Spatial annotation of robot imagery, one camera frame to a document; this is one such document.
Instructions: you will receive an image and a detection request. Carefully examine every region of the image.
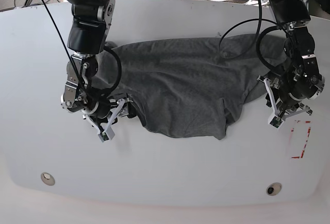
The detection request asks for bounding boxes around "right round table grommet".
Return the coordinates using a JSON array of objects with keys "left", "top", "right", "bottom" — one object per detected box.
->
[{"left": 266, "top": 182, "right": 282, "bottom": 196}]

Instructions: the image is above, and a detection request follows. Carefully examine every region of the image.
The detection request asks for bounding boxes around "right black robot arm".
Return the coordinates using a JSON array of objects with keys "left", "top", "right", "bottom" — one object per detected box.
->
[{"left": 61, "top": 0, "right": 136, "bottom": 141}]

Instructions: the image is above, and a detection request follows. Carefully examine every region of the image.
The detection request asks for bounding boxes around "grey T-shirt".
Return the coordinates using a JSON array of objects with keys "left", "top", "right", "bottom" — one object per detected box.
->
[{"left": 90, "top": 33, "right": 289, "bottom": 141}]

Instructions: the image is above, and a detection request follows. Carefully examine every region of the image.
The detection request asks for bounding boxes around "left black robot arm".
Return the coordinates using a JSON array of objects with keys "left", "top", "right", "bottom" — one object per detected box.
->
[{"left": 256, "top": 0, "right": 325, "bottom": 128}]

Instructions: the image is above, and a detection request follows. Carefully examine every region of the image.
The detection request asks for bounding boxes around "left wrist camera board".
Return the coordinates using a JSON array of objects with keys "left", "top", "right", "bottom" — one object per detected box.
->
[{"left": 269, "top": 116, "right": 284, "bottom": 129}]

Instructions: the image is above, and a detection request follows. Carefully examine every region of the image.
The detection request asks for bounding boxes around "left round table grommet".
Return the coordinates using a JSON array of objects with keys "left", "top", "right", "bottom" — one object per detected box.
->
[{"left": 41, "top": 173, "right": 56, "bottom": 186}]

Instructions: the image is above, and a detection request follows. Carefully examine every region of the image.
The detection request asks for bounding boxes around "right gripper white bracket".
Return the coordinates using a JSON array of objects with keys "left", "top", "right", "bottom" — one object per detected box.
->
[{"left": 82, "top": 97, "right": 137, "bottom": 134}]

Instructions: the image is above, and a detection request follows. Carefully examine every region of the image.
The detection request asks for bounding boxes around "round table grommet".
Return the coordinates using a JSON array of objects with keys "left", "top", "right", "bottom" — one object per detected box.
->
[
  {"left": 41, "top": 173, "right": 56, "bottom": 186},
  {"left": 266, "top": 182, "right": 282, "bottom": 196}
]

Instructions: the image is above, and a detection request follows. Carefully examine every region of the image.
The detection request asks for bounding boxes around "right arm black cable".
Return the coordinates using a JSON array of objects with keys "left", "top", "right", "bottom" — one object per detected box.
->
[{"left": 32, "top": 0, "right": 122, "bottom": 101}]

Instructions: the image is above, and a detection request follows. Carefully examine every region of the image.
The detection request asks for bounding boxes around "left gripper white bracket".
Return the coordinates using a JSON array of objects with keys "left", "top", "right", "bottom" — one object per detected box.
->
[{"left": 257, "top": 76, "right": 312, "bottom": 122}]

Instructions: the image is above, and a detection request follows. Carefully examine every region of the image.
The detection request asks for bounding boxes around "red tape rectangle marking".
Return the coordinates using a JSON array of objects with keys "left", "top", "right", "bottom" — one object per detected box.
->
[{"left": 288, "top": 120, "right": 311, "bottom": 159}]

